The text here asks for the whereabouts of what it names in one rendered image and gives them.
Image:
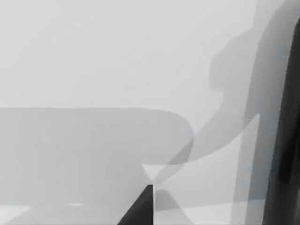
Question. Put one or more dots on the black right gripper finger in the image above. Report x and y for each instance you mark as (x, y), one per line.
(142, 209)

